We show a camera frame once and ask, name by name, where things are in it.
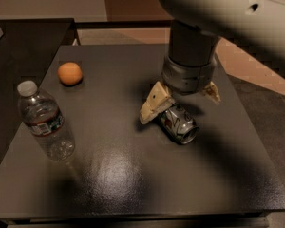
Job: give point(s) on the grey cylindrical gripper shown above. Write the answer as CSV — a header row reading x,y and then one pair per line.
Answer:
x,y
187,77

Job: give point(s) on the silver green 7up can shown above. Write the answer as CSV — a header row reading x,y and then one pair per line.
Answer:
x,y
179,124

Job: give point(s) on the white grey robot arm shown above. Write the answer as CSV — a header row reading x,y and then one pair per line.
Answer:
x,y
256,26

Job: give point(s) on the orange fruit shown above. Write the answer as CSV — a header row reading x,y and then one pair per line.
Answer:
x,y
70,74

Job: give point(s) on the clear plastic water bottle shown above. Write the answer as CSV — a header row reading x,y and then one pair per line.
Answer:
x,y
43,118

